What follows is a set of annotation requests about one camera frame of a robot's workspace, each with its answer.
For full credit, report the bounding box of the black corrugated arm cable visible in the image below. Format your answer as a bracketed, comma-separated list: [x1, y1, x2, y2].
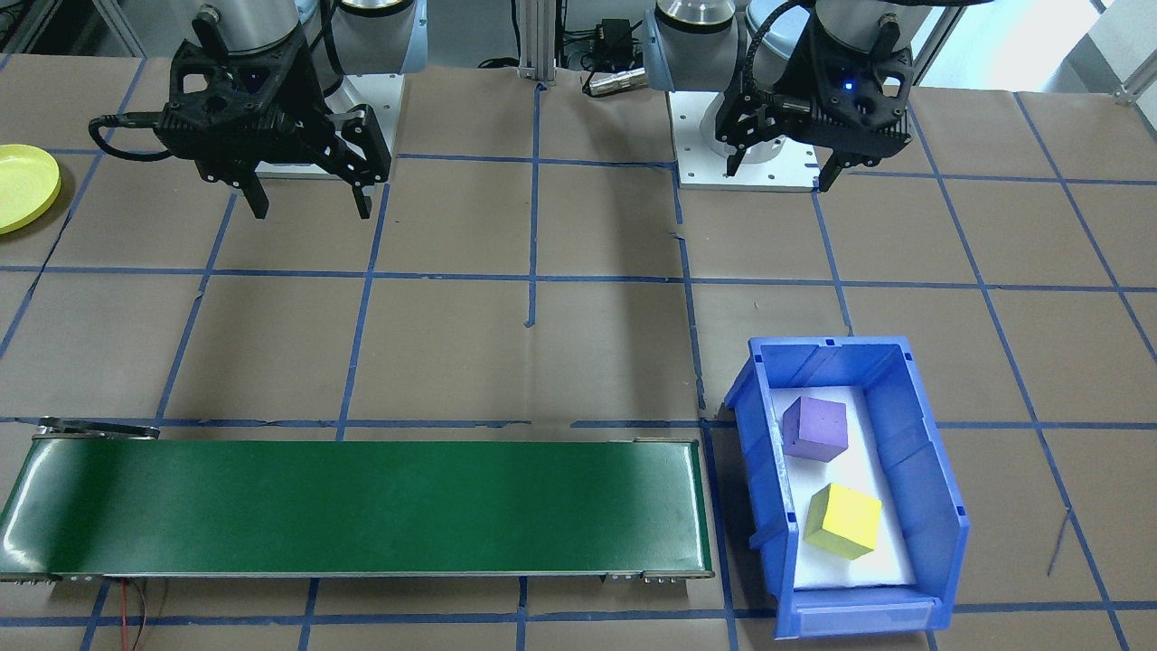
[743, 0, 819, 114]

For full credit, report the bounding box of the white foam sheet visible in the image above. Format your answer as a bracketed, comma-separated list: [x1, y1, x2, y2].
[768, 386, 918, 590]

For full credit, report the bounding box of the black power adapter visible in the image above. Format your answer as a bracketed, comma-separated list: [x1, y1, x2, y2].
[592, 18, 643, 69]

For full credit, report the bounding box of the yellow foam block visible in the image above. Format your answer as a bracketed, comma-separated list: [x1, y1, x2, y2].
[804, 482, 883, 561]

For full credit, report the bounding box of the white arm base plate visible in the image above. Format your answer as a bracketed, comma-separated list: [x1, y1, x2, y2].
[667, 89, 846, 191]
[253, 72, 403, 180]

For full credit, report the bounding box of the black camera cable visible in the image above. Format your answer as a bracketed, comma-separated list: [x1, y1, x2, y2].
[89, 113, 165, 162]

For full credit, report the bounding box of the aluminium frame post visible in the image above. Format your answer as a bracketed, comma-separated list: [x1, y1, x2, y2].
[517, 0, 561, 84]

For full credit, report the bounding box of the red and black conveyor wire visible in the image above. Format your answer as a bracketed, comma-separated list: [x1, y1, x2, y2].
[118, 579, 169, 651]

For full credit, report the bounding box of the grey metal rack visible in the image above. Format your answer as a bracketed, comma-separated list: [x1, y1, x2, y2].
[0, 0, 146, 60]

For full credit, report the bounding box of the green conveyor belt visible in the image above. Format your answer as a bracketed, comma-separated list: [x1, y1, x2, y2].
[0, 418, 715, 584]

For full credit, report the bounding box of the blue plastic storage bin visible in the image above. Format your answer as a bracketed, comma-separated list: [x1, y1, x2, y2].
[723, 336, 971, 641]

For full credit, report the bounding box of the silver cylindrical connector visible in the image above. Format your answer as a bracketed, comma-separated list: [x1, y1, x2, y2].
[583, 68, 648, 97]

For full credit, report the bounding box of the yellow plate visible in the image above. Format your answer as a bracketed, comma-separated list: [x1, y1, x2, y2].
[0, 145, 62, 236]

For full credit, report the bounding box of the purple foam block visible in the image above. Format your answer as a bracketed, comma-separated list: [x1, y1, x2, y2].
[781, 395, 849, 464]

